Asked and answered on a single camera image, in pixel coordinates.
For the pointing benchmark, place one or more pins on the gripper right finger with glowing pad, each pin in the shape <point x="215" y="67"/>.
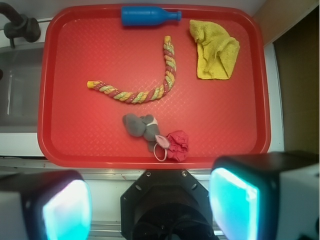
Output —
<point x="267" y="196"/>

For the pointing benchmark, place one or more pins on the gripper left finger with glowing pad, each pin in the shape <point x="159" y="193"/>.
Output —
<point x="51" y="205"/>

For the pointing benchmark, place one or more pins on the red plastic tray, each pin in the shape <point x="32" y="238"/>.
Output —
<point x="82" y="128"/>

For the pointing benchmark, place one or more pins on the crumpled red paper ball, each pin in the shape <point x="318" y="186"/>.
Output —
<point x="179" y="145"/>

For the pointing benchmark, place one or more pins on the gray plush mouse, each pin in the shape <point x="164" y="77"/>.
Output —
<point x="147" y="127"/>

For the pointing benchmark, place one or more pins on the gray sink basin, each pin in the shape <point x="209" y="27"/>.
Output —
<point x="20" y="77"/>

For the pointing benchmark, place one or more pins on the yellow cloth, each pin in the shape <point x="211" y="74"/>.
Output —
<point x="217" y="51"/>

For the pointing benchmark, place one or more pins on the dark metal faucet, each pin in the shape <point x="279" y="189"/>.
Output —
<point x="19" y="25"/>

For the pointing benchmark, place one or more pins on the blue plastic bottle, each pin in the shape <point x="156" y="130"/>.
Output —
<point x="147" y="15"/>

